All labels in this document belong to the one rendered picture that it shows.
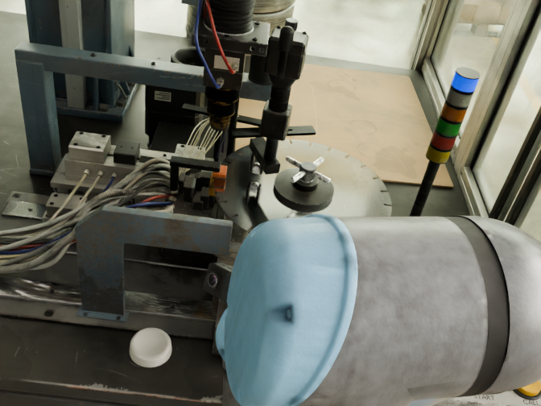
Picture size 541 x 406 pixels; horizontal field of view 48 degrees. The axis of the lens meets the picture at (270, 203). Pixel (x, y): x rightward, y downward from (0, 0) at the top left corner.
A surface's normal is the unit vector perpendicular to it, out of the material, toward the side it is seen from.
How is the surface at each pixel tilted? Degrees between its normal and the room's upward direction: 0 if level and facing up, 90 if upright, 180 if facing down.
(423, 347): 62
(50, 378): 0
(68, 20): 90
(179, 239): 90
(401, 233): 8
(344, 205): 0
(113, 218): 90
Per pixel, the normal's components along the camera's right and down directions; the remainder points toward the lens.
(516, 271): 0.22, -0.43
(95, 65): -0.04, 0.62
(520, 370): 0.32, 0.54
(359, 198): 0.13, -0.77
